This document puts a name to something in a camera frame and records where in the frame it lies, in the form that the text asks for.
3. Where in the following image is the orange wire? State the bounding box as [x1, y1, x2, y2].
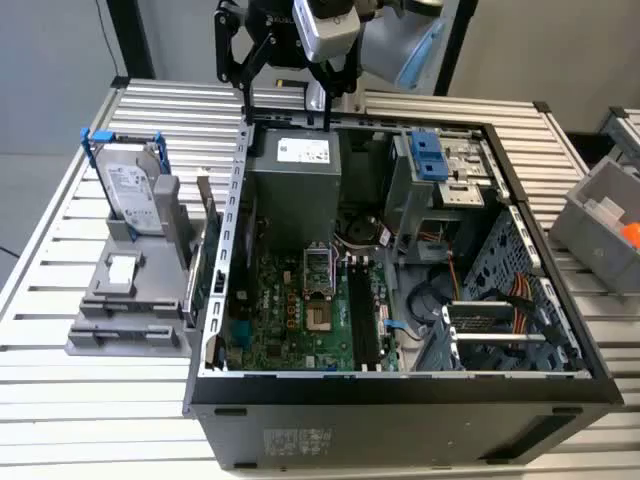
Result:
[418, 227, 461, 301]

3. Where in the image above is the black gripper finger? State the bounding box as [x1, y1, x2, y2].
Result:
[312, 54, 359, 132]
[213, 0, 279, 125]

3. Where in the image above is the grey disk bay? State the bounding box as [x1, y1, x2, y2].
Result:
[414, 294, 571, 374]

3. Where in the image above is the green graphics card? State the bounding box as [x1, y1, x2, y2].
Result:
[182, 174, 224, 329]

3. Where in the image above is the green motherboard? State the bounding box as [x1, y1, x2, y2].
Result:
[222, 249, 401, 374]

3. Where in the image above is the blue plastic drive latch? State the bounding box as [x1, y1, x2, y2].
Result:
[408, 128, 449, 184]

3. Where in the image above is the silver CPU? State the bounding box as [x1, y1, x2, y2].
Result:
[107, 255, 137, 286]

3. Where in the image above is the grey power supply unit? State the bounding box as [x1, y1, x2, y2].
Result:
[244, 127, 344, 251]

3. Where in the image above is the grey parts rack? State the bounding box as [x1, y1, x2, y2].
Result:
[66, 174, 209, 357]

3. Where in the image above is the round black speaker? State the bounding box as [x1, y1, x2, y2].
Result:
[344, 214, 381, 246]

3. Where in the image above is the red yellow wire bundle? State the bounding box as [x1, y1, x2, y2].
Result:
[499, 272, 534, 336]

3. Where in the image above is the locking lever wire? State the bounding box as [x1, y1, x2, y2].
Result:
[330, 248, 346, 297]

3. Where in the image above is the black frame post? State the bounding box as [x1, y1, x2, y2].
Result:
[104, 0, 156, 81]
[433, 0, 479, 96]

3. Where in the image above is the grey metal side table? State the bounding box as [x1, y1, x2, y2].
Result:
[594, 105, 640, 166]

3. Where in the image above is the metal socket cover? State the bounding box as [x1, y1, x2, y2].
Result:
[302, 243, 335, 297]

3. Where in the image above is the black RAM stick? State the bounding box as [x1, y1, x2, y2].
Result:
[74, 326, 179, 338]

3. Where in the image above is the black PC case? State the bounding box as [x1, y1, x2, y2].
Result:
[182, 104, 625, 471]

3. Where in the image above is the hard disk in blue carrier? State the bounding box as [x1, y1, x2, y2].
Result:
[79, 127, 174, 241]

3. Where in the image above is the grey plastic bin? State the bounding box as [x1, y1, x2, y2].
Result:
[548, 155, 640, 297]

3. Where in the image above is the black looped cable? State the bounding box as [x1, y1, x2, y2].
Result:
[407, 279, 446, 331]

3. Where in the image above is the CPU socket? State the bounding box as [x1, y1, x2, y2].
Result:
[305, 298, 335, 334]

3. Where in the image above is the black RAM slot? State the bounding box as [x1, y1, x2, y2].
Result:
[347, 255, 371, 372]

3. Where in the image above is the white box in bin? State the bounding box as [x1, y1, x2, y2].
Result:
[582, 195, 626, 224]

